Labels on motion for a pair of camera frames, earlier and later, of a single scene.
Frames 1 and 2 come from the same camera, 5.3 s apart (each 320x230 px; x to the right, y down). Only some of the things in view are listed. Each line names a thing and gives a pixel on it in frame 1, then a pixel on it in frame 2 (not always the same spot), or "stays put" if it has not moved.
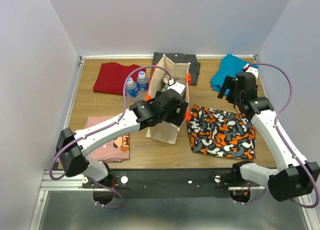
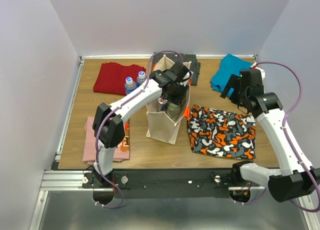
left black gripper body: (175, 118) to (178, 94)
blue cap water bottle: (131, 92) stays put
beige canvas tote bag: (167, 71) stays put
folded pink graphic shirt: (115, 150) stays put
